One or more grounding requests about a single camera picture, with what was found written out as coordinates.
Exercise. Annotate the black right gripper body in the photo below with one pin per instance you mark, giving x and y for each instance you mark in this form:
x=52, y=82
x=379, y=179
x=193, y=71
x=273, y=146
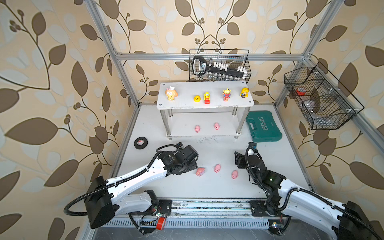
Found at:
x=241, y=159

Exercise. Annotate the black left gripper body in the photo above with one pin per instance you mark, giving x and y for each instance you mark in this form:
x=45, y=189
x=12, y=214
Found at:
x=186, y=167

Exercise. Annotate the large pink pig toy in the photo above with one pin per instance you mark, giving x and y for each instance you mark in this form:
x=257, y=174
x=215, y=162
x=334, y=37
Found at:
x=200, y=172

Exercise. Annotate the yellow rubber duck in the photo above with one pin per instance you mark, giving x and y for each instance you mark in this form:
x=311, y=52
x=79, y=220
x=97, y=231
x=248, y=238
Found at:
x=197, y=98

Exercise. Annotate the orange cat toy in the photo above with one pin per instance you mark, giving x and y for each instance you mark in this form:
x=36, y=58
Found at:
x=171, y=93

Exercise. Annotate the yellow red toy car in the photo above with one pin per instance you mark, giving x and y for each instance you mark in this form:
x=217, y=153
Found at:
x=207, y=98

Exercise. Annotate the yellow bear toy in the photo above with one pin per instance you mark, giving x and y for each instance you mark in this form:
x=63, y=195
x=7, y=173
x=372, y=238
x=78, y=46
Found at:
x=244, y=92

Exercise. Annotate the alien figure toy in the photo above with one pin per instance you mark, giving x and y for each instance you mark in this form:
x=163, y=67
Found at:
x=226, y=94

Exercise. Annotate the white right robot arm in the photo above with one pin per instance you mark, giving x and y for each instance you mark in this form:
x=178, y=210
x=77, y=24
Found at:
x=275, y=187

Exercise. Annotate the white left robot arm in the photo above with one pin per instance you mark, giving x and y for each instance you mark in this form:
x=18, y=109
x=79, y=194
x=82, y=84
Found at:
x=115, y=196

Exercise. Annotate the black tape roll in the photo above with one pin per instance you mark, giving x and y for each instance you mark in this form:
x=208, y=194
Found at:
x=141, y=143

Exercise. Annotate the green plastic tool case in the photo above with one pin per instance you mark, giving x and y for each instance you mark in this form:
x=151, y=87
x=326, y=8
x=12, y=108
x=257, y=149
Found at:
x=262, y=127

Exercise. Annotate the red emergency button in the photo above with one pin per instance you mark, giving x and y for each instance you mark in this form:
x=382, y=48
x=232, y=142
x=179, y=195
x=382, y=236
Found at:
x=161, y=223

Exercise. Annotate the white two-tier shelf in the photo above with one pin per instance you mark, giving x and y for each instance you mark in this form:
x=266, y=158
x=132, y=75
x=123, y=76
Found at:
x=191, y=109

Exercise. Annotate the red tape roll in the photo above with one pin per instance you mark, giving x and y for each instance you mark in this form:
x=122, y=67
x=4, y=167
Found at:
x=301, y=91

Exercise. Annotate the black socket set holder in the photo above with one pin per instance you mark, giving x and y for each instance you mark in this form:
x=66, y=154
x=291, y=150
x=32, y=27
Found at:
x=201, y=66

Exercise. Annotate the aluminium frame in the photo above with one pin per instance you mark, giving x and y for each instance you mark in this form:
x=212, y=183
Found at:
x=352, y=221

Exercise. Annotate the black wire basket right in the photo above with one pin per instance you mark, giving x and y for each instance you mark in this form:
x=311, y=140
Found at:
x=329, y=102

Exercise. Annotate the black wire basket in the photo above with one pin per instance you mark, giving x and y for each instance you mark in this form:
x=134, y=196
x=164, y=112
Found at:
x=232, y=57
x=329, y=102

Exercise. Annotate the black wire basket back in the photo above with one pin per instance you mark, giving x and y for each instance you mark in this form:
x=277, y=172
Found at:
x=232, y=57

